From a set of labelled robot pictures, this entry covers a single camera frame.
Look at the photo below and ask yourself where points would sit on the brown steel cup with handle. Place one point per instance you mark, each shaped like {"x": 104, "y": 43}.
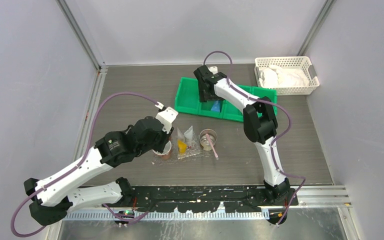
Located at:
{"x": 166, "y": 153}

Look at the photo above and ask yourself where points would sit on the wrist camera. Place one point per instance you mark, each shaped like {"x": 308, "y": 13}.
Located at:
{"x": 167, "y": 115}
{"x": 213, "y": 69}

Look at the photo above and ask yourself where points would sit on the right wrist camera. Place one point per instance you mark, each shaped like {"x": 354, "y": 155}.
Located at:
{"x": 213, "y": 69}

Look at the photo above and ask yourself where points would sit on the pink toothbrush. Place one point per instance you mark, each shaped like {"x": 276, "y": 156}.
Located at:
{"x": 211, "y": 144}

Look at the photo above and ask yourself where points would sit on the blue toothpaste tube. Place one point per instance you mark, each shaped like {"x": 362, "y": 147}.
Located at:
{"x": 216, "y": 106}

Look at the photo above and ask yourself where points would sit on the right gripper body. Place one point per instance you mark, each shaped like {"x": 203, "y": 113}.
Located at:
{"x": 204, "y": 96}

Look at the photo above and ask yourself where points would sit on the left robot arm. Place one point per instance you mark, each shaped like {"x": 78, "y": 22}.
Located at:
{"x": 63, "y": 192}

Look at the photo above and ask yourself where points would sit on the yellow toothpaste tube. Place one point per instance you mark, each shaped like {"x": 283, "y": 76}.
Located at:
{"x": 182, "y": 146}

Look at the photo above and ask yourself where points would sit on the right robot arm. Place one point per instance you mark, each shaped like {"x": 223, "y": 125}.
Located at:
{"x": 259, "y": 125}

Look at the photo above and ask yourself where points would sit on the white cloth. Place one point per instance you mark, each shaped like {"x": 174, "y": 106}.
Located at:
{"x": 275, "y": 76}

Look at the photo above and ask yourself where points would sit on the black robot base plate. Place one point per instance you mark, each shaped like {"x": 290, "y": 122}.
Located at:
{"x": 208, "y": 198}

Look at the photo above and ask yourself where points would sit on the white toothpaste tube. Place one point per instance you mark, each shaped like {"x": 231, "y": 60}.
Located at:
{"x": 189, "y": 136}
{"x": 180, "y": 136}

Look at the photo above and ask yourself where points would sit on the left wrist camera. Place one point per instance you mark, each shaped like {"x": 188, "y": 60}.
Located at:
{"x": 167, "y": 115}

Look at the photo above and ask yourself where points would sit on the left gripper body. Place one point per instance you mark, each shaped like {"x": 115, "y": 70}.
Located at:
{"x": 160, "y": 142}

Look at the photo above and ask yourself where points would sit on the clear oval acrylic tray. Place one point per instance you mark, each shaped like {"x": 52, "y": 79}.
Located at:
{"x": 155, "y": 160}

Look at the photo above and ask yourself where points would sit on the clear acrylic toothbrush holder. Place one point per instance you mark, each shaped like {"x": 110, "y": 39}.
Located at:
{"x": 192, "y": 152}

